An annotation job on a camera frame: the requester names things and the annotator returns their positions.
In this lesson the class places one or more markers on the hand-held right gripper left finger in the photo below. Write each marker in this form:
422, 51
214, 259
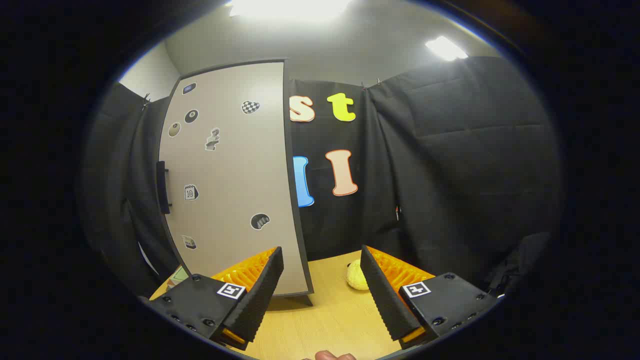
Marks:
260, 290

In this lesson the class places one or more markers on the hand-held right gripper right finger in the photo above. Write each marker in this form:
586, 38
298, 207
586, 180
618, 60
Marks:
385, 295

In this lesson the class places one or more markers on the grey cabinet door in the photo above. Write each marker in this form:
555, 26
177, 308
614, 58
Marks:
235, 175

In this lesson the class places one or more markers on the yellow plush ball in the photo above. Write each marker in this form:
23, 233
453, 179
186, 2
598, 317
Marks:
356, 277

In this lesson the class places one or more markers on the black backdrop cloth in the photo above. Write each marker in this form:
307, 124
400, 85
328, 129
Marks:
450, 175

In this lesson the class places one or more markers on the ceiling light panel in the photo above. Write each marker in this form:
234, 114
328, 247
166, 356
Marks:
445, 48
287, 7

